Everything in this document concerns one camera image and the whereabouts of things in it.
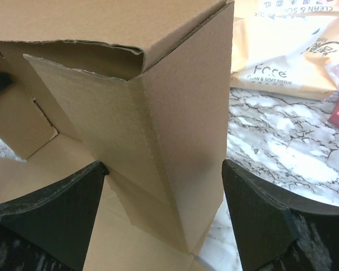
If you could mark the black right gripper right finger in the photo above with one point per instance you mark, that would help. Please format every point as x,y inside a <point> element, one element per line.
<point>276,229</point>

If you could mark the beige tissue pack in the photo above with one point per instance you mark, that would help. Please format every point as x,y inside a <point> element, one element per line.
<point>286,47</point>

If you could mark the brown cardboard box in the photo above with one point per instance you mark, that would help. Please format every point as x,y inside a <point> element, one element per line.
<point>141,86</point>

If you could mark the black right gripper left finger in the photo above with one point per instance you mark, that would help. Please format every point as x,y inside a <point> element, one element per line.
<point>51,228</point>

